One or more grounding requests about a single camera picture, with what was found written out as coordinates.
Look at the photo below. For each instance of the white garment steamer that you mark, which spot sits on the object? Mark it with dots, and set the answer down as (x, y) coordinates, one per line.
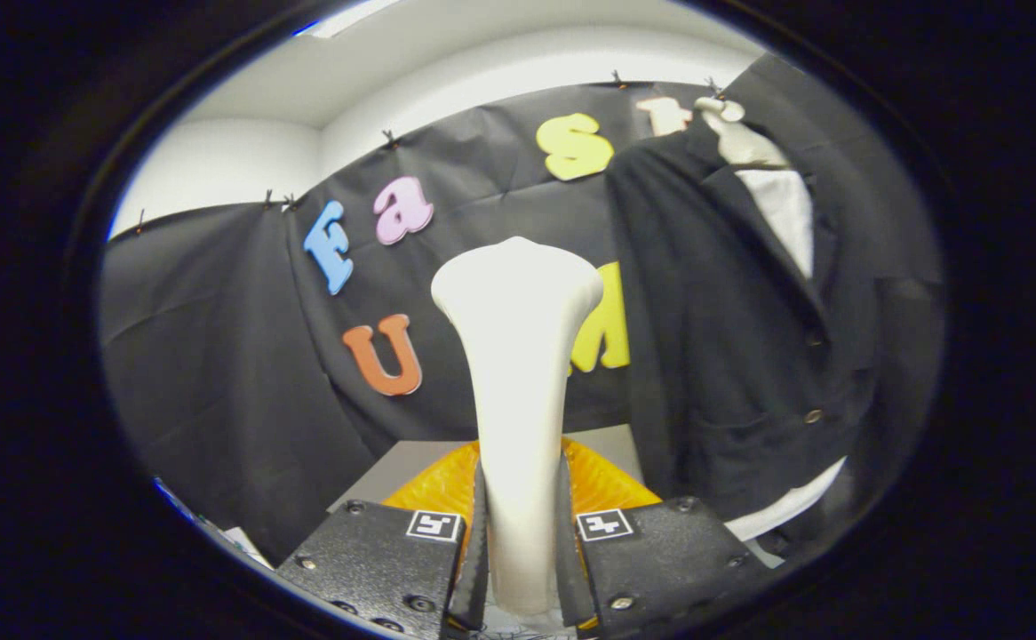
(518, 356)

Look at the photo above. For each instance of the ceiling light panel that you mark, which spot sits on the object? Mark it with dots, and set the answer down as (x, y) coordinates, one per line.
(349, 16)

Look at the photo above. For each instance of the white mannequin torso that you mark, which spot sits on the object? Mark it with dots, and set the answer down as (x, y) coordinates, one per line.
(789, 213)

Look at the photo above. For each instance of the black suit jacket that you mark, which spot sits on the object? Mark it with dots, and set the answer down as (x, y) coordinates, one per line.
(731, 356)

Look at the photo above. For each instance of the black backdrop cloth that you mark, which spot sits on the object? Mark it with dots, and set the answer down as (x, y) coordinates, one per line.
(216, 356)

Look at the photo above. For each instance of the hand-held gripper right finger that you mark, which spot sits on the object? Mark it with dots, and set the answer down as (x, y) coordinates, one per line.
(571, 578)

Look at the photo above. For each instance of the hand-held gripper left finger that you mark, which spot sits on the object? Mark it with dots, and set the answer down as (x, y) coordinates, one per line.
(474, 578)

